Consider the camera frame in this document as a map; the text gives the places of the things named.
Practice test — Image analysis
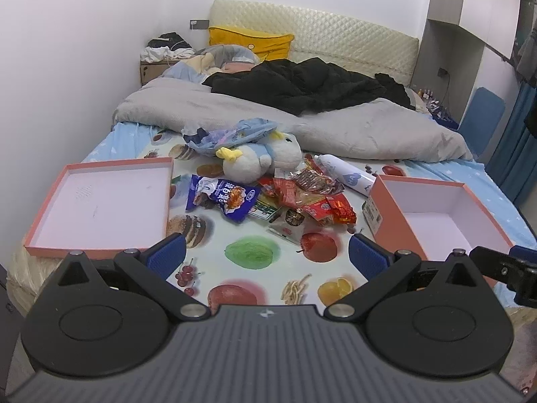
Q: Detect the cream quilted headboard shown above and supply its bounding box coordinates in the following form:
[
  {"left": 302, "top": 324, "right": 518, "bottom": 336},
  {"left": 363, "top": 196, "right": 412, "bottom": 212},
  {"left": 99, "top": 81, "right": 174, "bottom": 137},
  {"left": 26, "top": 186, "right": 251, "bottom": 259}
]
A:
[{"left": 209, "top": 0, "right": 420, "bottom": 86}]

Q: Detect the blue snack packet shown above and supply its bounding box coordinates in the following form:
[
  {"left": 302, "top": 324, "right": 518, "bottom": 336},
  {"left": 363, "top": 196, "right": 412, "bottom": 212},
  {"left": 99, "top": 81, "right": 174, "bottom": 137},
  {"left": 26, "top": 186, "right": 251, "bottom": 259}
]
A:
[{"left": 186, "top": 175, "right": 260, "bottom": 223}]

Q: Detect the red snack packet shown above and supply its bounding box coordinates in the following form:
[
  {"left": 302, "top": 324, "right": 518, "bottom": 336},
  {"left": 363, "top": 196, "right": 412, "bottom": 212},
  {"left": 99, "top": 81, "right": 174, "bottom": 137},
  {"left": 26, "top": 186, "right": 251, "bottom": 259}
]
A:
[{"left": 300, "top": 193, "right": 357, "bottom": 226}]

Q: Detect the grey duvet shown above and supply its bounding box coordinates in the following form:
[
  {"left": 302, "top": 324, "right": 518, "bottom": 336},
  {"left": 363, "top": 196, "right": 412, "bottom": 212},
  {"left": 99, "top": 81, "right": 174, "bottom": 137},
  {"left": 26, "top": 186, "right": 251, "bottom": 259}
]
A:
[{"left": 113, "top": 77, "right": 472, "bottom": 163}]

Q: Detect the green white snack packet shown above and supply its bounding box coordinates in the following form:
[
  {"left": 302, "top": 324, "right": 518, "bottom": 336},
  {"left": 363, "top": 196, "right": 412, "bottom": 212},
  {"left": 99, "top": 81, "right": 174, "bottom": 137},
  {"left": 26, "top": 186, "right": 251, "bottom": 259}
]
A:
[{"left": 248, "top": 194, "right": 280, "bottom": 221}]

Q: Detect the dark brown foil snack bag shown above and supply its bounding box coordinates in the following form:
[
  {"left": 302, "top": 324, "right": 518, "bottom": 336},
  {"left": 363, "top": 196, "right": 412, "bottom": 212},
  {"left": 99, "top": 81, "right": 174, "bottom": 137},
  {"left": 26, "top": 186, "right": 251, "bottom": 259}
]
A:
[{"left": 290, "top": 168, "right": 344, "bottom": 195}]

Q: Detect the blue chair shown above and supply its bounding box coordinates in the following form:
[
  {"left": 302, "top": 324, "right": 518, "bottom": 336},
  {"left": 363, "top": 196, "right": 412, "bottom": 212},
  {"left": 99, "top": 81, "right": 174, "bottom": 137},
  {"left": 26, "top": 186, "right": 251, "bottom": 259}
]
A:
[{"left": 458, "top": 87, "right": 505, "bottom": 159}]

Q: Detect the white blue plush toy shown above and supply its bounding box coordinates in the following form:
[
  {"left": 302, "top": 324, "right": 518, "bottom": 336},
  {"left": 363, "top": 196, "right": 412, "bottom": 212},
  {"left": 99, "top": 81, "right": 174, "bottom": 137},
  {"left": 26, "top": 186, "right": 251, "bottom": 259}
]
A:
[{"left": 216, "top": 130, "right": 303, "bottom": 185}]

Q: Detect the pink box lid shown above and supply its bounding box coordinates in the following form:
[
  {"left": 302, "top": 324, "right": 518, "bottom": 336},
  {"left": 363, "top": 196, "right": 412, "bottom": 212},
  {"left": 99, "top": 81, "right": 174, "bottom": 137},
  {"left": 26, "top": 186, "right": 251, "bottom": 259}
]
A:
[{"left": 24, "top": 158, "right": 173, "bottom": 259}]

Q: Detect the white spray bottle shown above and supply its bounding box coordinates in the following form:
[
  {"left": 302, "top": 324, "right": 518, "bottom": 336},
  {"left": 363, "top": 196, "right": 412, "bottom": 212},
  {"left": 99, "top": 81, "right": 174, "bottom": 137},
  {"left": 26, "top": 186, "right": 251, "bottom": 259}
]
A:
[{"left": 314, "top": 154, "right": 376, "bottom": 196}]

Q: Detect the yellow pillow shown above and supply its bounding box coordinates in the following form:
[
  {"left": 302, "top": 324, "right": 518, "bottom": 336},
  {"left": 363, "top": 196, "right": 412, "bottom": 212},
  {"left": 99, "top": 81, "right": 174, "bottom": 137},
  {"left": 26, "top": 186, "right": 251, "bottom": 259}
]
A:
[{"left": 208, "top": 27, "right": 295, "bottom": 61}]

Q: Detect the pink storage box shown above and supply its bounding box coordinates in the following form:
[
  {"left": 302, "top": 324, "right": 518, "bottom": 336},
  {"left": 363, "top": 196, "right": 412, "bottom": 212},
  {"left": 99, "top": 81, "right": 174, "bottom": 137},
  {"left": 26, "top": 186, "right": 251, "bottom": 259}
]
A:
[{"left": 362, "top": 176, "right": 514, "bottom": 261}]

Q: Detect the black clothing pile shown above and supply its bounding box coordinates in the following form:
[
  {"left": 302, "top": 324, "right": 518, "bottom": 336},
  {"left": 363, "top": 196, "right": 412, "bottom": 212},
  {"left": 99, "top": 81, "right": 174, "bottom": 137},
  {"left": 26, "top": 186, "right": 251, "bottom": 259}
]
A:
[{"left": 203, "top": 57, "right": 414, "bottom": 117}]

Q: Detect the cardboard box with clothes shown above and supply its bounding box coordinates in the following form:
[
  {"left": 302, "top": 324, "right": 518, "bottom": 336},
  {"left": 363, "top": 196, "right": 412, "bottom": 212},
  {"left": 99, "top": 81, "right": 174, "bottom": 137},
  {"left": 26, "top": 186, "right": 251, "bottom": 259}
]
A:
[{"left": 139, "top": 32, "right": 196, "bottom": 86}]

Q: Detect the fruit print bed sheet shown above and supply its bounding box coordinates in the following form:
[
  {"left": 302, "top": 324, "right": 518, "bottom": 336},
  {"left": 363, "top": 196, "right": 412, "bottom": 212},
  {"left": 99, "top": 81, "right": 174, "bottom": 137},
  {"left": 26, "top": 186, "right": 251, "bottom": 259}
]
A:
[{"left": 87, "top": 123, "right": 536, "bottom": 308}]

